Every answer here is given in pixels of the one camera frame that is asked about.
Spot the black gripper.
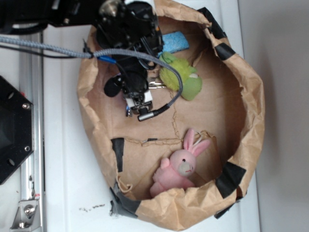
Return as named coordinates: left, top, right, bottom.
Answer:
left=96, top=0, right=164, bottom=57

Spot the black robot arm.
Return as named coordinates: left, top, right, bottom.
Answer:
left=0, top=0, right=163, bottom=69

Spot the blue sponge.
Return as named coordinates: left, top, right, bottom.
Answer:
left=162, top=31, right=189, bottom=53

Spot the green plush toy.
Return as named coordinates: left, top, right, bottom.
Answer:
left=159, top=52, right=202, bottom=101

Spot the brown paper bag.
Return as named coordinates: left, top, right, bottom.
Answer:
left=77, top=0, right=265, bottom=231

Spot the pink plush bunny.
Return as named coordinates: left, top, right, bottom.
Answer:
left=150, top=129, right=211, bottom=198

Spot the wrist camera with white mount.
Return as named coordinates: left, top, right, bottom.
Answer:
left=104, top=60, right=153, bottom=116

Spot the grey braided cable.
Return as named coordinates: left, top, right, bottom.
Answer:
left=0, top=34, right=183, bottom=122

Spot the aluminium extrusion rail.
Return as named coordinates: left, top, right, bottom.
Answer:
left=9, top=48, right=45, bottom=232

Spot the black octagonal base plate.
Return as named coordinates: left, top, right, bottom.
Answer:
left=0, top=77, right=33, bottom=184

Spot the metal corner bracket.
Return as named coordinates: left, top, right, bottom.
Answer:
left=10, top=200, right=41, bottom=232

